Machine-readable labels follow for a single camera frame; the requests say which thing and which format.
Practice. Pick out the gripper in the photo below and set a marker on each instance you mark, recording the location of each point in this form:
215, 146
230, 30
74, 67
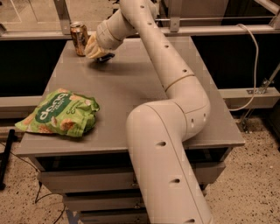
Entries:
105, 38

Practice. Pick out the blue rxbar blueberry wrapper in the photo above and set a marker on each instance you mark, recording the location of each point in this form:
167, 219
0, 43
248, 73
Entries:
105, 58

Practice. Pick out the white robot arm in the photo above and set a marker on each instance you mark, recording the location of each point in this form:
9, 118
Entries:
156, 130

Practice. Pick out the orange soda can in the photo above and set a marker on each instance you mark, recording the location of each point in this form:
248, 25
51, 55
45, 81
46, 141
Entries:
79, 33

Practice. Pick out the green snack chip bag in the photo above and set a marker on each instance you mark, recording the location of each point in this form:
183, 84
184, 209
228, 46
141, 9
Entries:
62, 112

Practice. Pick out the grey drawer cabinet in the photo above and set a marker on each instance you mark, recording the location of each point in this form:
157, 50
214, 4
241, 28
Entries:
93, 173

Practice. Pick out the black stand leg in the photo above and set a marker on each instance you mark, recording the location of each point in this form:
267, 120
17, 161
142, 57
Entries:
5, 157

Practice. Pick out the grey metal railing frame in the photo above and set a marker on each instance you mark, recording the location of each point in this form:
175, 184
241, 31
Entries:
51, 19

